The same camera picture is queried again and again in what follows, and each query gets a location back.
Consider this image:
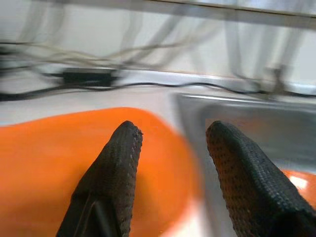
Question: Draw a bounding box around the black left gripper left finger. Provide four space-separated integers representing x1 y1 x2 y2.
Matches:
56 120 144 237

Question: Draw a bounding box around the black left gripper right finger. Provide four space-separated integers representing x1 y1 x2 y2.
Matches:
205 120 316 237

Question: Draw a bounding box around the orange plastic plate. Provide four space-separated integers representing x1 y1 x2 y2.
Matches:
281 169 316 210

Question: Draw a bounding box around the orange plastic bowl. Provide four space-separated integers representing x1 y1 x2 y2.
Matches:
0 107 205 237

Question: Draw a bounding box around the stainless steel sink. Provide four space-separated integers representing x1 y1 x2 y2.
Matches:
171 91 316 237

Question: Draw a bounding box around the black power adapter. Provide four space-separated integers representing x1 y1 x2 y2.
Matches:
60 68 119 87

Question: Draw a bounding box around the black cable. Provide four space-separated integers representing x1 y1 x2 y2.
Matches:
0 81 316 102

